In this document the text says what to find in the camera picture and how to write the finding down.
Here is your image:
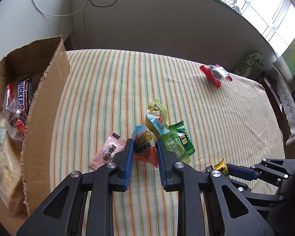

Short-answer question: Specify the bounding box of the light green round candy packet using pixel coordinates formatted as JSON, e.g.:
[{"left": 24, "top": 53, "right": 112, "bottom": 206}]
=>
[{"left": 161, "top": 131, "right": 191, "bottom": 164}]

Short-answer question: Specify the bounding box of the orange blue egg snack packet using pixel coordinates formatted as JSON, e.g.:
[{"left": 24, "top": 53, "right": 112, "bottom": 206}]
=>
[{"left": 132, "top": 125, "right": 158, "bottom": 168}]

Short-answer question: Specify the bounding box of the yellow candy wrapper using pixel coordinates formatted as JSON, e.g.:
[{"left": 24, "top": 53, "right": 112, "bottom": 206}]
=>
[{"left": 213, "top": 158, "right": 230, "bottom": 177}]

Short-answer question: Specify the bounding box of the dark green candy wrapper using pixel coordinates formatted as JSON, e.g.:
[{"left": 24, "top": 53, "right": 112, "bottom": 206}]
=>
[{"left": 168, "top": 120, "right": 195, "bottom": 156}]

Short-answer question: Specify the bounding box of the pink candy wrapper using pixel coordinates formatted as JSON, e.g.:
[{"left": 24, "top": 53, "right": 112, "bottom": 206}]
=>
[{"left": 89, "top": 133, "right": 126, "bottom": 171}]

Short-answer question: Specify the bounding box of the red-ended clear snack bag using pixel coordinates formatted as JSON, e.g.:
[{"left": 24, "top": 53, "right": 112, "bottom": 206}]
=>
[{"left": 199, "top": 65, "right": 233, "bottom": 89}]

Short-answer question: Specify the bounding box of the black candy wrapper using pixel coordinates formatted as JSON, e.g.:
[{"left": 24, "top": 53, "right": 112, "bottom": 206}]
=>
[{"left": 202, "top": 165, "right": 214, "bottom": 173}]

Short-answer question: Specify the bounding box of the green blue nut snack packet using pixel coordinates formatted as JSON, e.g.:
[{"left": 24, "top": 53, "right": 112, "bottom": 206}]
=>
[{"left": 145, "top": 99, "right": 168, "bottom": 137}]

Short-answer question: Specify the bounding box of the striped tablecloth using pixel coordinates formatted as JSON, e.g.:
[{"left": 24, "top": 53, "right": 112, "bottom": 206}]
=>
[{"left": 49, "top": 48, "right": 286, "bottom": 236}]

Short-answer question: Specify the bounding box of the lace cloth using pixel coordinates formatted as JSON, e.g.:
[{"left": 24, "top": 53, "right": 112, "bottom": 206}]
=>
[{"left": 269, "top": 67, "right": 295, "bottom": 146}]

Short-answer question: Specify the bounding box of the green printed box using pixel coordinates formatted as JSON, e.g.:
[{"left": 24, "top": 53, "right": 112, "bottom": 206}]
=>
[{"left": 234, "top": 50, "right": 265, "bottom": 80}]

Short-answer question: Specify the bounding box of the bread in clear bag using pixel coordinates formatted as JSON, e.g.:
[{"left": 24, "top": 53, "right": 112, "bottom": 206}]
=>
[{"left": 0, "top": 119, "right": 24, "bottom": 215}]

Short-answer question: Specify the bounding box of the clear bag red seal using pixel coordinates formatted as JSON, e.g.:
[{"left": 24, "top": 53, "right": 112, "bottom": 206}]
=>
[{"left": 1, "top": 83, "right": 27, "bottom": 141}]

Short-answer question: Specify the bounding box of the Snickers bar upper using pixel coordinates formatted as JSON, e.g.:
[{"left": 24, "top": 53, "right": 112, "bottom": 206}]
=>
[{"left": 17, "top": 74, "right": 34, "bottom": 114}]

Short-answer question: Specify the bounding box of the cardboard box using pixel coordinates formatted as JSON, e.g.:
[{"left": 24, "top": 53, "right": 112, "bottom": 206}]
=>
[{"left": 0, "top": 35, "right": 71, "bottom": 231}]

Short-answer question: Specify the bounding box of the small figurine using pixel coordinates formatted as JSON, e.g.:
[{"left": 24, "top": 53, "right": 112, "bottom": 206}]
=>
[{"left": 226, "top": 0, "right": 241, "bottom": 13}]

